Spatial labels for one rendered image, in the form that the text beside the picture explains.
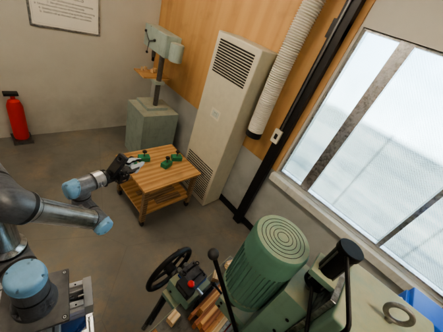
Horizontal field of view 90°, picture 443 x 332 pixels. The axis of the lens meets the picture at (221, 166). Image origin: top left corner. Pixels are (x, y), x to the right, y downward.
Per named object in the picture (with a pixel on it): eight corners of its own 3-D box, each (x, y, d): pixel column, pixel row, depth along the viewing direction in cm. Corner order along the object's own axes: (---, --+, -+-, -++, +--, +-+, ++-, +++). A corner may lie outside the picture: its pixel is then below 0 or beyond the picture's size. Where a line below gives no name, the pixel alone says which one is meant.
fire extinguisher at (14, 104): (30, 135, 275) (20, 88, 242) (34, 143, 266) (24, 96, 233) (10, 136, 263) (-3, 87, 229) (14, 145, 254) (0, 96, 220)
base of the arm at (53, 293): (7, 331, 81) (0, 321, 75) (13, 290, 90) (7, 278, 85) (58, 313, 89) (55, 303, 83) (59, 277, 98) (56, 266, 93)
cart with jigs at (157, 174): (164, 176, 291) (173, 136, 255) (190, 206, 265) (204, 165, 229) (113, 193, 245) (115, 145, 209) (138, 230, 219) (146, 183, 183)
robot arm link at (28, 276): (18, 316, 77) (10, 300, 70) (1, 288, 82) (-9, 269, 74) (57, 290, 87) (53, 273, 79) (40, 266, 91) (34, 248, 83)
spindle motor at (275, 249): (240, 255, 92) (273, 205, 75) (274, 288, 85) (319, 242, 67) (212, 282, 79) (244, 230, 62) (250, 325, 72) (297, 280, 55)
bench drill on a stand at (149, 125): (153, 139, 352) (171, 27, 263) (173, 162, 321) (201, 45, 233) (122, 143, 319) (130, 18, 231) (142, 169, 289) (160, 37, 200)
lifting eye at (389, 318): (375, 306, 54) (395, 295, 50) (401, 328, 52) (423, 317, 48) (374, 311, 53) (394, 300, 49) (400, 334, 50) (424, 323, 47)
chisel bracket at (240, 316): (223, 293, 98) (229, 284, 94) (247, 321, 93) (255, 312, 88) (212, 305, 93) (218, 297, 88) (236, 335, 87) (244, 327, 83)
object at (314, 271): (308, 264, 67) (342, 230, 57) (331, 285, 63) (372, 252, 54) (297, 281, 61) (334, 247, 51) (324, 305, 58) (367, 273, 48)
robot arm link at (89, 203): (82, 225, 95) (80, 209, 89) (68, 209, 99) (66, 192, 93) (99, 216, 101) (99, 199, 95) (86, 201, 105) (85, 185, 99)
